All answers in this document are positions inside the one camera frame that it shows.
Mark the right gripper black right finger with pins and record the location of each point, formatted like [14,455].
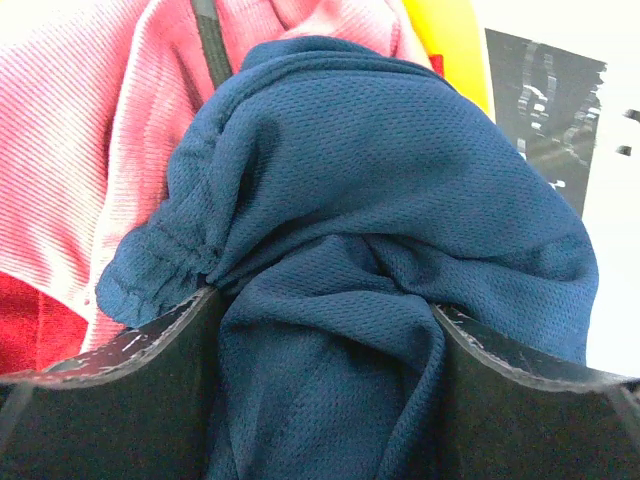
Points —
[511,412]

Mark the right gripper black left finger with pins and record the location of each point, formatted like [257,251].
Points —
[135,408]

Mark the red garment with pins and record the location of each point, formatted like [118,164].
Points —
[36,330]

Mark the navy blue garment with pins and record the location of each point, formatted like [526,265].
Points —
[335,194]

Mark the pink garment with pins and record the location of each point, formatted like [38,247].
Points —
[110,203]

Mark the orange plastic basket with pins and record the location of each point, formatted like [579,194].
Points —
[454,40]

